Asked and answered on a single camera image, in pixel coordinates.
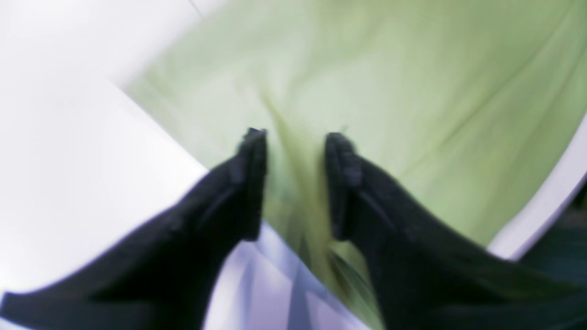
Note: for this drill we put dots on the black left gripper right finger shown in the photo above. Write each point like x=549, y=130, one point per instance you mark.
x=425, y=275

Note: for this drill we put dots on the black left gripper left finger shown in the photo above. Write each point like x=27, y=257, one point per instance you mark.
x=161, y=275

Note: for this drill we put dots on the green t-shirt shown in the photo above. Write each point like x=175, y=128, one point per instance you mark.
x=468, y=103

